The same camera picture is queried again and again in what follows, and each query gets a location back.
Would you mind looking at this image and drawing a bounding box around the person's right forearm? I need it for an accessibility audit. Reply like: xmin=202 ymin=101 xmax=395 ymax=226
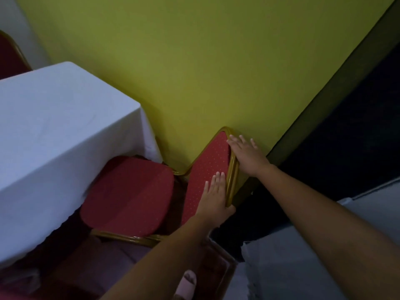
xmin=255 ymin=164 xmax=400 ymax=300

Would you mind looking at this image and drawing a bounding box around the red chair with gold frame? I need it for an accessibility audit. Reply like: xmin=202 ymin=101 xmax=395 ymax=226
xmin=0 ymin=29 xmax=32 ymax=80
xmin=79 ymin=126 xmax=241 ymax=248
xmin=200 ymin=238 xmax=239 ymax=300

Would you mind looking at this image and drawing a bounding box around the person's left hand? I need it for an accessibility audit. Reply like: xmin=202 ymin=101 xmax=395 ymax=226
xmin=195 ymin=171 xmax=236 ymax=229

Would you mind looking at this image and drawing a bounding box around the pink slipper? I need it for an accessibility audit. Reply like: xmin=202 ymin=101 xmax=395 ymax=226
xmin=174 ymin=270 xmax=198 ymax=300

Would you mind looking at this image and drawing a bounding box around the white tablecloth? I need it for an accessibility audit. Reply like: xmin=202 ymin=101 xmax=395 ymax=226
xmin=241 ymin=177 xmax=400 ymax=300
xmin=0 ymin=61 xmax=163 ymax=270

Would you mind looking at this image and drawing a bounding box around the person's left forearm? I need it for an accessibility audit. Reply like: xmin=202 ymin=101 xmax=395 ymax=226
xmin=101 ymin=214 xmax=216 ymax=300

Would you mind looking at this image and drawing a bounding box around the person's right hand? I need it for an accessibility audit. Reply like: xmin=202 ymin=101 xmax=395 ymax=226
xmin=226 ymin=134 xmax=272 ymax=178

